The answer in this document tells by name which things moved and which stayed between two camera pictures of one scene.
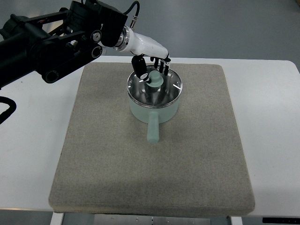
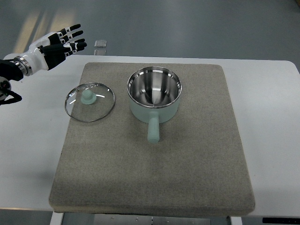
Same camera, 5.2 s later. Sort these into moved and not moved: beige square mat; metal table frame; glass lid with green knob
Moved: glass lid with green knob
Not moved: beige square mat; metal table frame
